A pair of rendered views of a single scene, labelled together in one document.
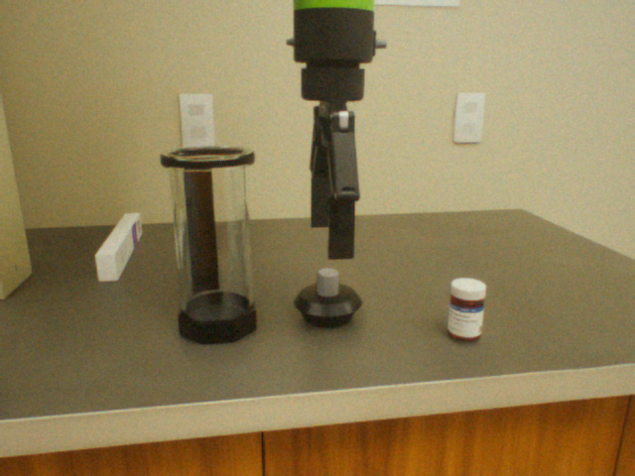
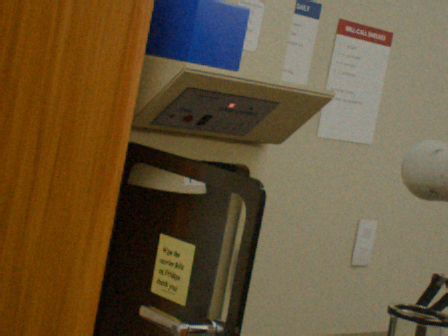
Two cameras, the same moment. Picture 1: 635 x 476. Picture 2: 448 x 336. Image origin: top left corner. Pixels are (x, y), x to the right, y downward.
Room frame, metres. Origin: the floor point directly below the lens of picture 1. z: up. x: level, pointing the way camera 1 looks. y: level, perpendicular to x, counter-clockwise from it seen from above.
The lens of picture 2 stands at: (-0.64, 1.55, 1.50)
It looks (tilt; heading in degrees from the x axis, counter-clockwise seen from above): 3 degrees down; 324
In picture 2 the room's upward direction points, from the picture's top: 11 degrees clockwise
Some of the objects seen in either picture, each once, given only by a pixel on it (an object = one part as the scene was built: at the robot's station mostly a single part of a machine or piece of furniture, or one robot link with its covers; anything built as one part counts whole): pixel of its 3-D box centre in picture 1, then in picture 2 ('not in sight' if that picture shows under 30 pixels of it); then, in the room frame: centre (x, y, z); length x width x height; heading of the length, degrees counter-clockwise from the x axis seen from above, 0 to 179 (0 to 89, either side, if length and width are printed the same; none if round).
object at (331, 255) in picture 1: (340, 229); not in sight; (0.56, -0.03, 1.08); 0.03 x 0.01 x 0.07; 99
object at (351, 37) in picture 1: (336, 41); not in sight; (0.63, -0.02, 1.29); 0.12 x 0.09 x 0.06; 99
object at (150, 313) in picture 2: not in sight; (175, 321); (0.40, 0.79, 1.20); 0.10 x 0.05 x 0.03; 1
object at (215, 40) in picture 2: not in sight; (195, 31); (0.59, 0.70, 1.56); 0.10 x 0.10 x 0.09; 9
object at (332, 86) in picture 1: (331, 106); not in sight; (0.63, -0.02, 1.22); 0.08 x 0.07 x 0.09; 9
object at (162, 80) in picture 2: not in sight; (231, 106); (0.60, 0.61, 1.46); 0.32 x 0.12 x 0.10; 99
